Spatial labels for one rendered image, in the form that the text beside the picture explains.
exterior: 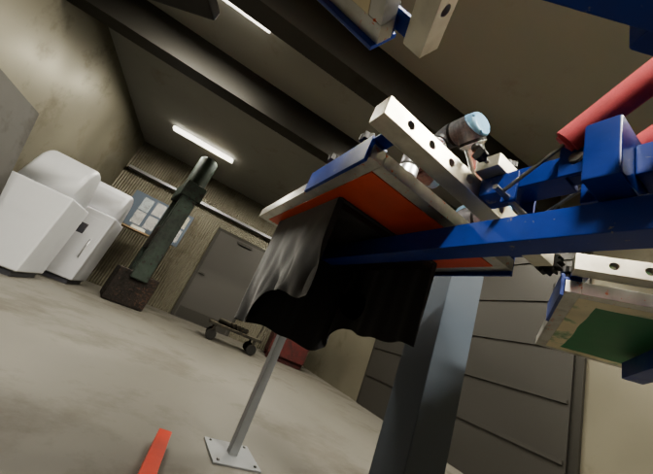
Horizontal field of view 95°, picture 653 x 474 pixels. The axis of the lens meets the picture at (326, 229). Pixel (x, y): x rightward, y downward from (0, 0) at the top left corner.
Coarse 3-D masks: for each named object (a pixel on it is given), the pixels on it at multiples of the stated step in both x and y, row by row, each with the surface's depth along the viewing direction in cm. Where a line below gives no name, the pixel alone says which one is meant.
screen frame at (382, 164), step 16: (368, 160) 68; (384, 160) 68; (352, 176) 76; (384, 176) 71; (400, 176) 70; (304, 192) 95; (320, 192) 91; (400, 192) 74; (416, 192) 72; (432, 192) 75; (272, 208) 119; (288, 208) 112; (432, 208) 75; (448, 208) 78; (448, 224) 79; (496, 256) 86
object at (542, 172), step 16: (496, 176) 69; (528, 176) 62; (544, 176) 59; (480, 192) 71; (496, 192) 67; (528, 192) 63; (544, 192) 62; (560, 192) 60; (576, 192) 59; (496, 208) 72
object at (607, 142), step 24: (648, 48) 30; (624, 120) 48; (600, 144) 48; (624, 144) 46; (648, 144) 47; (576, 168) 53; (600, 168) 46; (624, 168) 45; (648, 168) 46; (600, 192) 49; (624, 192) 47; (648, 192) 49
